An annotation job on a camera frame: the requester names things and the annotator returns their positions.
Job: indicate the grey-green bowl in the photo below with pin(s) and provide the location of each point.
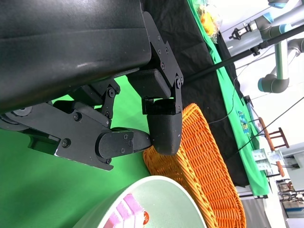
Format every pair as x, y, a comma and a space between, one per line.
171, 204

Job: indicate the black backdrop cloth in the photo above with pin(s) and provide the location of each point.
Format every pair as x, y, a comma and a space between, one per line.
190, 35

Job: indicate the clear bag of yellow snacks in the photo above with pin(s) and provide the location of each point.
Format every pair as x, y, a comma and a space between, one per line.
207, 20

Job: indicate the brown wooden chair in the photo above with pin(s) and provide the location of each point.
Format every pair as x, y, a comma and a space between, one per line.
283, 139

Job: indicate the green cloth with cartoon print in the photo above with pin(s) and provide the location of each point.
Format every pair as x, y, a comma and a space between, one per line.
256, 180

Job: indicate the green tablecloth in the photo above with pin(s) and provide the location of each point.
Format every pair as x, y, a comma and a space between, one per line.
35, 185

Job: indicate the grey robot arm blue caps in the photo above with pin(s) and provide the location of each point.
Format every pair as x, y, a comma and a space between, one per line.
281, 61
278, 2

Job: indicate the orange wicker basket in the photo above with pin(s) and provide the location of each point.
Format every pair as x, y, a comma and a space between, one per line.
211, 171

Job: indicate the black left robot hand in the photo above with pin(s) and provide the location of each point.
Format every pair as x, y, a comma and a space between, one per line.
59, 47

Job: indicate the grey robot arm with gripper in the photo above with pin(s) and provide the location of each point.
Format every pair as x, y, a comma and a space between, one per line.
264, 26

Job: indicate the black stand pole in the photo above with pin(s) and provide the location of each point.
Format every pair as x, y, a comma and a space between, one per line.
225, 62

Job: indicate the black draped cloth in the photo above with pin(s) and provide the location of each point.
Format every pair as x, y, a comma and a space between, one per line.
225, 47

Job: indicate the white printed card box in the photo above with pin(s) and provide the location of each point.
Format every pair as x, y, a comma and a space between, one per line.
260, 158

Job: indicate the pink cake slice with cherry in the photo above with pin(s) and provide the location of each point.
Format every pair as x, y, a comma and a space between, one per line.
126, 211

